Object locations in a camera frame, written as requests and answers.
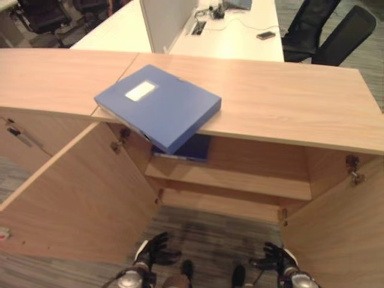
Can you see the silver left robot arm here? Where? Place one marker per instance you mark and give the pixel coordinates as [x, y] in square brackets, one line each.
[132, 276]

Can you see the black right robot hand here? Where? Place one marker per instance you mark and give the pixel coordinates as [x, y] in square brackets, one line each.
[274, 257]

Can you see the blue file box folder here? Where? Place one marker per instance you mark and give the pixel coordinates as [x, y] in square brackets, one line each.
[159, 103]

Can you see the wooden cabinet door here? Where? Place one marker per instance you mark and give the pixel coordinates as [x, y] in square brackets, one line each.
[336, 237]
[81, 192]

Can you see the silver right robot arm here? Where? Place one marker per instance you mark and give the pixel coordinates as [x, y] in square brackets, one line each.
[295, 277]

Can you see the open wooden office cabinet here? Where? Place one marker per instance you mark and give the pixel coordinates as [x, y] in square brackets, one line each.
[255, 126]

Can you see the white desk divider panel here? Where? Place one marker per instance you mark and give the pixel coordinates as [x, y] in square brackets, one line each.
[168, 21]

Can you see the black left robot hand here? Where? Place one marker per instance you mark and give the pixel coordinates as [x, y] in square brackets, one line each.
[157, 249]

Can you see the white office desk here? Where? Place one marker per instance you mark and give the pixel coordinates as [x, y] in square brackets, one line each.
[210, 27]

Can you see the closed wooden cabinet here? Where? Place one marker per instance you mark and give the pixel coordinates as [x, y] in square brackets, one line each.
[45, 90]

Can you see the black office chair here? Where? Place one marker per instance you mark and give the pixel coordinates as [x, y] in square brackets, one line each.
[306, 33]
[48, 15]
[348, 36]

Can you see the metal door hinge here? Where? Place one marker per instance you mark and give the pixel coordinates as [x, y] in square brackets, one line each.
[159, 195]
[121, 139]
[283, 215]
[354, 172]

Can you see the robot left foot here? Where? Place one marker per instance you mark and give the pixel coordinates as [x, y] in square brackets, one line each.
[186, 271]

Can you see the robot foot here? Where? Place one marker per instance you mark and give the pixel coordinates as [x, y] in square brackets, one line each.
[186, 271]
[239, 276]

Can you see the blue folder inside cabinet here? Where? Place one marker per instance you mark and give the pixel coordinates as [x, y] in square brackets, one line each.
[192, 150]

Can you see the wooden cabinet shelf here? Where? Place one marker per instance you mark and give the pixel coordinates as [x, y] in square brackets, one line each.
[228, 180]

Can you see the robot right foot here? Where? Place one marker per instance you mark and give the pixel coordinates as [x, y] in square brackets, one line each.
[239, 276]

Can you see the smartphone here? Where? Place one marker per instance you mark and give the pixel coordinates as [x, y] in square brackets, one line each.
[265, 35]

